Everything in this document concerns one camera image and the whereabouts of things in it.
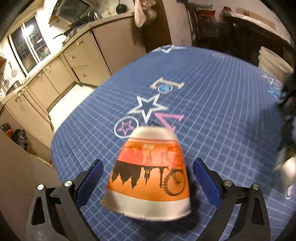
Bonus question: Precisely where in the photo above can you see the orange bicycle paper cup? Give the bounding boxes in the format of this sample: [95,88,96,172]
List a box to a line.
[101,126,191,222]

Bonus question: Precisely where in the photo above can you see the white blue plastic wrapper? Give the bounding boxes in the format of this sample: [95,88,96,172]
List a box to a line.
[274,147,295,189]

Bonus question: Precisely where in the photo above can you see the black trash bag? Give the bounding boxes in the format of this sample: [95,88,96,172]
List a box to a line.
[1,123,28,151]

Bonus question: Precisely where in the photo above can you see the kitchen window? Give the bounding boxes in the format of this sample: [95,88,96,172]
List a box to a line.
[9,16,51,75]

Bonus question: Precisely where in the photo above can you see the beige kitchen cabinets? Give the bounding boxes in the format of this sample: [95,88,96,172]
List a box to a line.
[1,11,146,161]

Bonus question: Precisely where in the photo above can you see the beige refrigerator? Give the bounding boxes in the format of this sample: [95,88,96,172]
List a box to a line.
[1,132,61,240]

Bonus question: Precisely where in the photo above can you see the blue grid tablecloth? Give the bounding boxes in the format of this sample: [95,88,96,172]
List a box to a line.
[51,46,295,240]

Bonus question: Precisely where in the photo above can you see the white stacked stool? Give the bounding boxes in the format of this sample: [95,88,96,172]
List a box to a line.
[258,46,293,83]

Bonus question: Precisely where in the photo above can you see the wooden chair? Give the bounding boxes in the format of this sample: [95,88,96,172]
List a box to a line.
[185,2,220,47]

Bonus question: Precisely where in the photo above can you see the hanging pink cloth bag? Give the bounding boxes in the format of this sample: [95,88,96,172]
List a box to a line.
[134,0,157,28]

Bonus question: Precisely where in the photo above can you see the black frying pan on stove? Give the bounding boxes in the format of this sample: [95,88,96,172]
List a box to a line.
[53,21,87,39]

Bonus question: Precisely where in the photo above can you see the steel kettle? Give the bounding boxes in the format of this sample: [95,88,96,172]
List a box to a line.
[88,11,103,21]

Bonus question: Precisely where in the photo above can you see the steel range hood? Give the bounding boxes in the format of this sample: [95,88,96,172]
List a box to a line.
[48,0,98,29]

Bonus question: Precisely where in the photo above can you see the hanging black small pan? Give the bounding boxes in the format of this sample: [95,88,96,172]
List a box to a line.
[115,0,127,14]

